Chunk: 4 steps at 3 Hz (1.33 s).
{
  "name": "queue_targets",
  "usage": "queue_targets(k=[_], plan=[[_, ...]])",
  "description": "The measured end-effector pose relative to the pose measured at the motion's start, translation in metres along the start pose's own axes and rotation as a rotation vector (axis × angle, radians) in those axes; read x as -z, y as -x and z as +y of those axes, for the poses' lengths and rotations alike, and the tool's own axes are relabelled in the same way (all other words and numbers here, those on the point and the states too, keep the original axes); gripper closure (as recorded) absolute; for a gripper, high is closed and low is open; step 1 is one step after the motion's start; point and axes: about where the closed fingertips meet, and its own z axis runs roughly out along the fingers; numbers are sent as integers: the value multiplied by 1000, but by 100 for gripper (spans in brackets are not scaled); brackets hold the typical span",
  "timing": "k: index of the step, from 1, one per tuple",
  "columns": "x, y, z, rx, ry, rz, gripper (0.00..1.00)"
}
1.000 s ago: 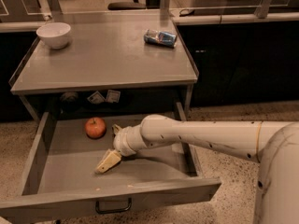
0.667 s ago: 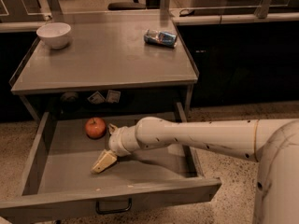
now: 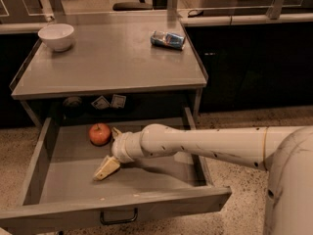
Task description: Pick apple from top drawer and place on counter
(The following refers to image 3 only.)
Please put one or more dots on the white ceramic bowl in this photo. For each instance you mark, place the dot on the white ceramic bowl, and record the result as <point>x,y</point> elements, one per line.
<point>58,36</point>

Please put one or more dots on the open grey top drawer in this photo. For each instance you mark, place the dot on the open grey top drawer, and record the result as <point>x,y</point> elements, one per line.
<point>59,192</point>

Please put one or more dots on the red apple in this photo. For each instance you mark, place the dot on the red apple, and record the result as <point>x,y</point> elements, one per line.
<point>99,134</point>

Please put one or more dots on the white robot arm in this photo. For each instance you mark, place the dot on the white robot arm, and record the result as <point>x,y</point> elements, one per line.
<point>286,152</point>

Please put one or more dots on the dark round object under counter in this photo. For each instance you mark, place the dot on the dark round object under counter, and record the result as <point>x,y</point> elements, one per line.
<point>72,102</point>

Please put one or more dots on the white label card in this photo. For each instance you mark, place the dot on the white label card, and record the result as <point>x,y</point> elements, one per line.
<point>118,101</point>
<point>101,103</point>

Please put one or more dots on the black drawer handle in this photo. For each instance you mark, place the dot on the black drawer handle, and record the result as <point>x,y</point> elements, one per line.
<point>118,217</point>

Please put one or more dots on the grey counter cabinet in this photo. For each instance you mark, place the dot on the grey counter cabinet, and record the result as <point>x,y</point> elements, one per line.
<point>112,54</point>

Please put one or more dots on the white label card right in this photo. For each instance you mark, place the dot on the white label card right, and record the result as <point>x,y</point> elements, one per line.
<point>118,101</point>

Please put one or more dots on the blue silver drink can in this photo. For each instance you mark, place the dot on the blue silver drink can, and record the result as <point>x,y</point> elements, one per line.
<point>168,40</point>

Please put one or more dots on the white label card left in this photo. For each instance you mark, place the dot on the white label card left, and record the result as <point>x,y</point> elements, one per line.
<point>101,103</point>

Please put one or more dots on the black office chair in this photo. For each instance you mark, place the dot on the black office chair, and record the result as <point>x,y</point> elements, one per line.
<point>132,5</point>

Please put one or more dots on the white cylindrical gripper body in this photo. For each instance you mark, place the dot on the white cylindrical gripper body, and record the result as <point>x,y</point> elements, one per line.
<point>119,150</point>

